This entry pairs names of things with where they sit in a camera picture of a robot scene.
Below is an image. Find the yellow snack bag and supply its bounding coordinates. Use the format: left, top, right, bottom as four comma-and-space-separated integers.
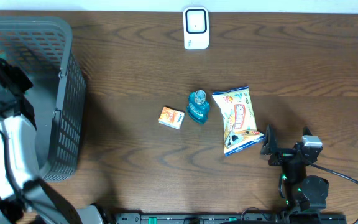
212, 86, 265, 156

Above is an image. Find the teal mouthwash bottle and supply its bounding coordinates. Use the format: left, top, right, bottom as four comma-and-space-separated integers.
187, 90, 210, 124

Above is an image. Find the small orange box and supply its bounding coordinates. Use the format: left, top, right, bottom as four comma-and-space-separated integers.
158, 107, 185, 129

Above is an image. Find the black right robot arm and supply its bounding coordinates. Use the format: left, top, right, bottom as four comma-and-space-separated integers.
260, 125, 329, 212

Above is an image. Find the white barcode scanner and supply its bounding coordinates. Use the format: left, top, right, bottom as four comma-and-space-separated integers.
183, 7, 210, 50

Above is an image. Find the dark grey plastic basket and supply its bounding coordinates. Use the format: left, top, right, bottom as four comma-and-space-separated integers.
0, 16, 86, 182

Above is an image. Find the black cable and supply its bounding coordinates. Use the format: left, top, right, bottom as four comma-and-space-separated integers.
303, 155, 358, 224

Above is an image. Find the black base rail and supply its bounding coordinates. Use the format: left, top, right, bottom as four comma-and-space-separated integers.
111, 210, 347, 224

